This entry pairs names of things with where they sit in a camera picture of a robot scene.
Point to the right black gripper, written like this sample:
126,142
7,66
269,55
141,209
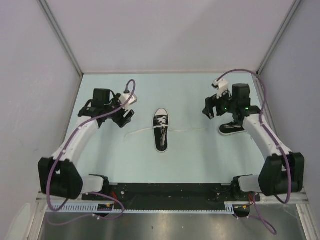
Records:
211,102

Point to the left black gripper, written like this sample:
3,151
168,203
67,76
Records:
122,121

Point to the white shoelace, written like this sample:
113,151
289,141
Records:
170,129

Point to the black canvas sneaker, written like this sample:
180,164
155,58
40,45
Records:
160,125
230,129

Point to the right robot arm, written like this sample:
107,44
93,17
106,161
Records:
283,169

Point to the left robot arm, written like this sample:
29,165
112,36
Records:
58,174

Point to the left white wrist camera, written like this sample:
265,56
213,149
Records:
126,100

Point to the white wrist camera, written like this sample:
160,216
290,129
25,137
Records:
126,100
222,87

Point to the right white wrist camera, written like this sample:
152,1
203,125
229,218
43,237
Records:
222,87

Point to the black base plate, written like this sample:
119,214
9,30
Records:
216,192

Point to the aluminium frame rail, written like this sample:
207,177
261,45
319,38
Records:
62,195

